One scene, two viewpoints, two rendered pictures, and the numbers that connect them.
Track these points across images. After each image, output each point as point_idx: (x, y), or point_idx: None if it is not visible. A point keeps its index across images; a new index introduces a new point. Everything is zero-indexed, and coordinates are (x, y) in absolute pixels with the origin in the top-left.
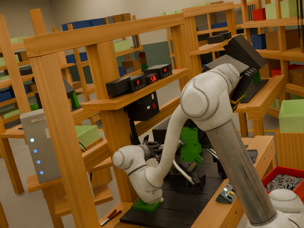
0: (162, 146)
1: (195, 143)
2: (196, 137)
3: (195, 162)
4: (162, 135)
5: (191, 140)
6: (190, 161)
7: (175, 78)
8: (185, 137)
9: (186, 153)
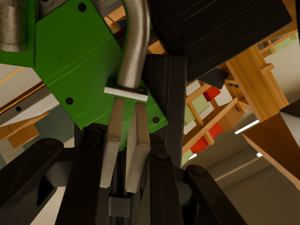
0: (126, 176)
1: (71, 105)
2: (84, 126)
3: (2, 49)
4: (237, 23)
5: (97, 107)
6: (43, 22)
7: (266, 155)
8: (126, 102)
9: (83, 41)
